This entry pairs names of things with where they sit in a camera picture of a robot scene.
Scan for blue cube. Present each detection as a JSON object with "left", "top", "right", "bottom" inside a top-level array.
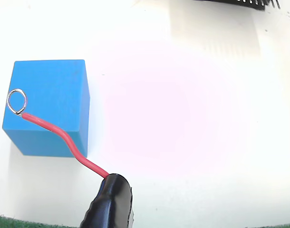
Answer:
[{"left": 2, "top": 59, "right": 91, "bottom": 159}]

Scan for black pin header strip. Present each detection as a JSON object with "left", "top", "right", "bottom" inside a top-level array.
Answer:
[{"left": 192, "top": 0, "right": 281, "bottom": 12}]

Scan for red wire with metal loop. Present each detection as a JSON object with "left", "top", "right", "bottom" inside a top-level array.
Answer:
[{"left": 7, "top": 88, "right": 110, "bottom": 179}]

